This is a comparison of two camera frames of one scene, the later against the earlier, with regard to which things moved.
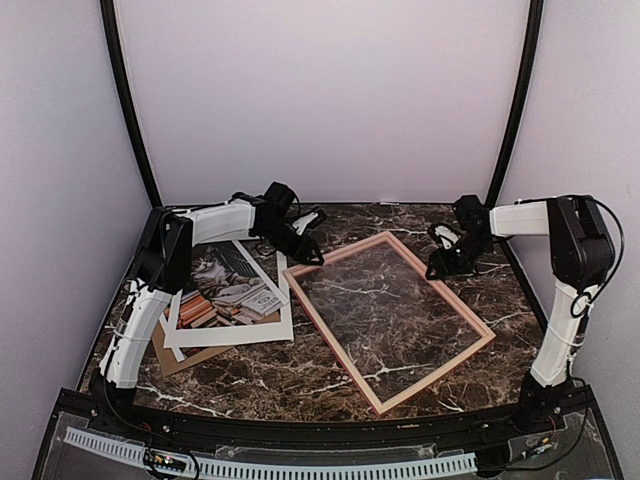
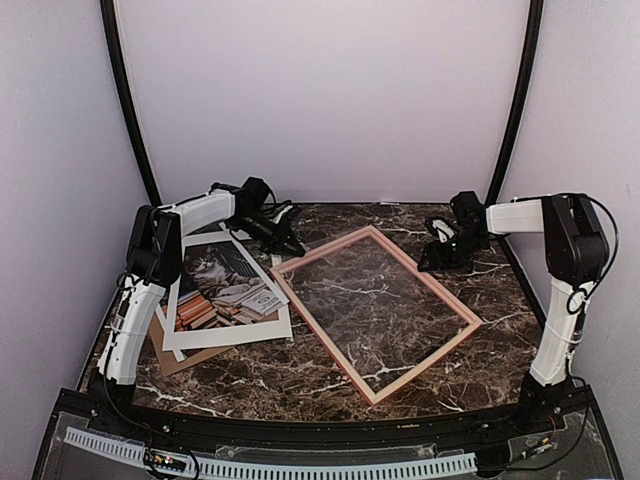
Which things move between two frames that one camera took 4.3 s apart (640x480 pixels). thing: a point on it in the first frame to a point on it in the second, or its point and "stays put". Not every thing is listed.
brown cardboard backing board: (169, 362) stays put
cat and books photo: (225, 288) stays put
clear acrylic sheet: (395, 326) stays put
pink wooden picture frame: (380, 407) to (280, 274)
